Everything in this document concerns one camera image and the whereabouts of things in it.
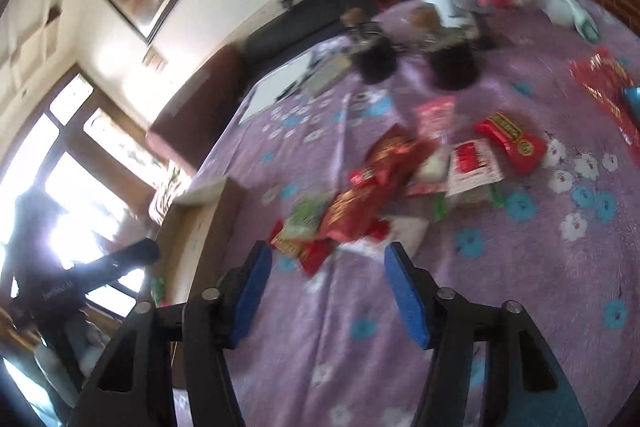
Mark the clear green-edged snack packet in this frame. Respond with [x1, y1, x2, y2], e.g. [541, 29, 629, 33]
[432, 138, 507, 223]

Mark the green leaf snack packet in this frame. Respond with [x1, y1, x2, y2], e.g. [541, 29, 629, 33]
[279, 192, 334, 242]

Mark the small red snack packet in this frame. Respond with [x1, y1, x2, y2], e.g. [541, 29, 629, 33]
[474, 112, 547, 174]

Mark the dark red gold-character snack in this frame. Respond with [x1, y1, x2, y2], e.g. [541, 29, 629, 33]
[319, 150, 417, 243]

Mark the pink cartoon snack packet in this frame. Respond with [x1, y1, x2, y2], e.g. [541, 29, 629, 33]
[406, 96, 456, 196]

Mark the white red sachet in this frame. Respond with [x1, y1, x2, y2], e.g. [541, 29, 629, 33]
[340, 216, 428, 261]

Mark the long red black-label snack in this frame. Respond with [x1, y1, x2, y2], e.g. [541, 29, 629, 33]
[268, 220, 337, 277]

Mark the wooden glass door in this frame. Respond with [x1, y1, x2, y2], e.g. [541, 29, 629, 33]
[0, 66, 166, 408]

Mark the cardboard box tray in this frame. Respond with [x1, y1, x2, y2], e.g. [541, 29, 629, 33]
[149, 176, 244, 307]

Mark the purple floral tablecloth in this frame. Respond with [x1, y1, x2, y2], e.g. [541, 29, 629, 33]
[193, 8, 639, 426]

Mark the maroon armchair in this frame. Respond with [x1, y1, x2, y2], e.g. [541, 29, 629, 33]
[145, 43, 245, 174]

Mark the white paper notebook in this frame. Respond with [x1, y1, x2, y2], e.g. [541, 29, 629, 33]
[239, 51, 314, 124]

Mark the black smartphone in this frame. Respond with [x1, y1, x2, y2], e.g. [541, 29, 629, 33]
[622, 87, 640, 120]

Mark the red gold foil envelope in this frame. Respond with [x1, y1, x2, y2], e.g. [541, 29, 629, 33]
[570, 46, 639, 162]

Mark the near black jar with cork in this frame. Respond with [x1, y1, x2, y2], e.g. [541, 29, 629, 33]
[409, 3, 480, 91]

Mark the black jar with cork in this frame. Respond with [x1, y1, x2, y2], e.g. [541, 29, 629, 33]
[341, 8, 398, 84]
[409, 3, 480, 91]

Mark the brown booklet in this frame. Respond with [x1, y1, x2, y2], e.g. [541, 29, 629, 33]
[302, 54, 352, 98]

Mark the far black jar with cork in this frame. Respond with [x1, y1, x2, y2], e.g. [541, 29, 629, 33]
[341, 8, 398, 84]

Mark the white cloth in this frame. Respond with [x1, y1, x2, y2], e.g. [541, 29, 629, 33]
[514, 0, 600, 43]

